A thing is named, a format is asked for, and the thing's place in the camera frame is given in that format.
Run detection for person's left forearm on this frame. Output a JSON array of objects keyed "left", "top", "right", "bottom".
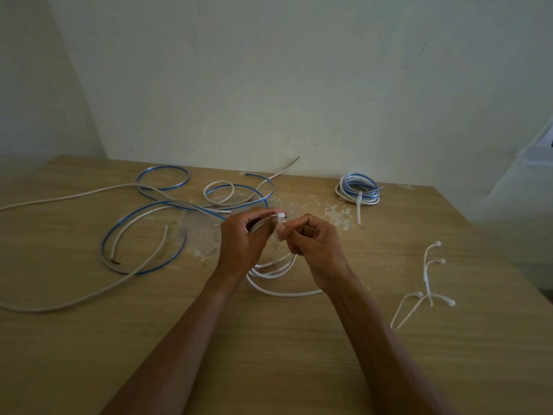
[{"left": 100, "top": 274, "right": 240, "bottom": 415}]

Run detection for person's left hand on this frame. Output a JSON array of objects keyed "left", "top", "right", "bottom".
[{"left": 211, "top": 207, "right": 283, "bottom": 287}]

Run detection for loose blue white flat cable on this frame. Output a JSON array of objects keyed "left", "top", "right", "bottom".
[{"left": 101, "top": 166, "right": 275, "bottom": 276}]

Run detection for bundled blue white cable coil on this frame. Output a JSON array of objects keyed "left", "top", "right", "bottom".
[{"left": 334, "top": 173, "right": 385, "bottom": 206}]

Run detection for person's right forearm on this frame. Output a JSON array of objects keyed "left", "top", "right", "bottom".
[{"left": 324, "top": 274, "right": 455, "bottom": 415}]

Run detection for person's right hand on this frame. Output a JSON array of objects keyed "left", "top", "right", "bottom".
[{"left": 278, "top": 214, "right": 356, "bottom": 295}]

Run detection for long white cable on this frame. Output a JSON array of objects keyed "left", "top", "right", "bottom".
[{"left": 0, "top": 225, "right": 169, "bottom": 314}]

